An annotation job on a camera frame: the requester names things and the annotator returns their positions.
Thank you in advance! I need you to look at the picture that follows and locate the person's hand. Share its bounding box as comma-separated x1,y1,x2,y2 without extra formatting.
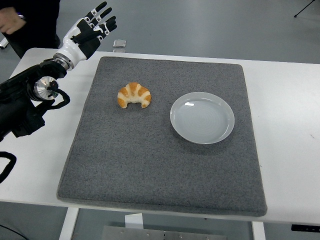
0,6,27,35

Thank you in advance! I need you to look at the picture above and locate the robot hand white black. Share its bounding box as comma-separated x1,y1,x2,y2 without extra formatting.
55,1,118,62

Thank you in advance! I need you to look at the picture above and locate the croissant bread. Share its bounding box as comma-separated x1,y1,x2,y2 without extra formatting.
117,82,152,109

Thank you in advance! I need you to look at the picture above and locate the round pale grey plate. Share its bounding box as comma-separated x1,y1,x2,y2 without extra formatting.
169,91,236,145

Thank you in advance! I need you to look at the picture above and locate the grey metal plate with screws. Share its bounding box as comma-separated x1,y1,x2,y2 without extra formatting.
101,225,227,240

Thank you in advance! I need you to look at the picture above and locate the person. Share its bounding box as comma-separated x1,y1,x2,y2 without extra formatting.
0,0,62,60

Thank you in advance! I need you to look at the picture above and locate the silver floor socket cover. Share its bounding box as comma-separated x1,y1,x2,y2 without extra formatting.
112,39,128,49

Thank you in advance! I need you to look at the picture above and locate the grey felt mat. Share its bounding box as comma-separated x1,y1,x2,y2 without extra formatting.
56,56,268,218

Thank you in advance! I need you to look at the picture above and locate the white table leg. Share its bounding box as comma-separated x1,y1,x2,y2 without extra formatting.
58,207,80,240
251,221,267,240

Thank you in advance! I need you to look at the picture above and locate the black tripod leg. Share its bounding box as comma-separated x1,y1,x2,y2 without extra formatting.
293,0,317,18

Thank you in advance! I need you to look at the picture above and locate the black table control box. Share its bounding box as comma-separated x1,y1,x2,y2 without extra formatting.
290,224,320,232

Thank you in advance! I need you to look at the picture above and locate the black floor cable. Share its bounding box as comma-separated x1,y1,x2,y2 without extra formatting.
0,223,20,238

